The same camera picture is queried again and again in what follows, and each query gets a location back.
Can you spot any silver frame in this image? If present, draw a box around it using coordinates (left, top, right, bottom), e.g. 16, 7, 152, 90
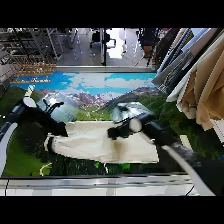
0, 173, 201, 197

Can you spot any grey hanging garment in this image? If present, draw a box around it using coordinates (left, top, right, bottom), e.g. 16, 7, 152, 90
151, 49, 195, 88

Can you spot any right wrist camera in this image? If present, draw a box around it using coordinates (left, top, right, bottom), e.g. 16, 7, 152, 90
115, 104, 135, 124

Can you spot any beige hanging garment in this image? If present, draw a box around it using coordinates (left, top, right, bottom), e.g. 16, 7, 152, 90
176, 39, 224, 132

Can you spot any black cable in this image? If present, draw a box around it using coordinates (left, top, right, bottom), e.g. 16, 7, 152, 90
185, 185, 196, 197

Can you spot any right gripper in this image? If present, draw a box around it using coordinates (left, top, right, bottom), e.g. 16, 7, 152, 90
106, 120, 133, 141

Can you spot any cream garment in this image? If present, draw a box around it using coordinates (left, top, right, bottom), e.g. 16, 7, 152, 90
44, 120, 160, 165

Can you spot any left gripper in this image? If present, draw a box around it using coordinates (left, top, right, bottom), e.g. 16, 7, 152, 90
45, 119, 70, 138

